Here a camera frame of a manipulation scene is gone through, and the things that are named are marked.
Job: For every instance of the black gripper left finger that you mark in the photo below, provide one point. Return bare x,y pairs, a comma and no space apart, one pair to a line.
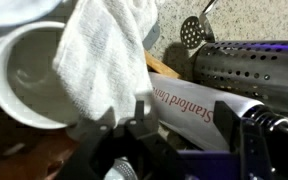
140,150

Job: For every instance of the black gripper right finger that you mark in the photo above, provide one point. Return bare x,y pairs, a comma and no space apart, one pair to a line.
250,150

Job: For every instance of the white towel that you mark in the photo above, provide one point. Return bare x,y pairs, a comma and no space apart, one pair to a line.
104,60

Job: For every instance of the bigger white bowl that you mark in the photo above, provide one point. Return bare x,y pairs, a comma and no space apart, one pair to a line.
14,11

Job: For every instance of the white Stanford water bottle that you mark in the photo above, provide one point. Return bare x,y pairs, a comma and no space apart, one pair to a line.
190,106

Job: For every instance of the perforated metal utensil holder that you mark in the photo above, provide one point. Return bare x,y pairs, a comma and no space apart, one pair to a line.
244,70

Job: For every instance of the perforated metal skimmer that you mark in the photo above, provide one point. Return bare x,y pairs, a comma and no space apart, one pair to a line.
192,33

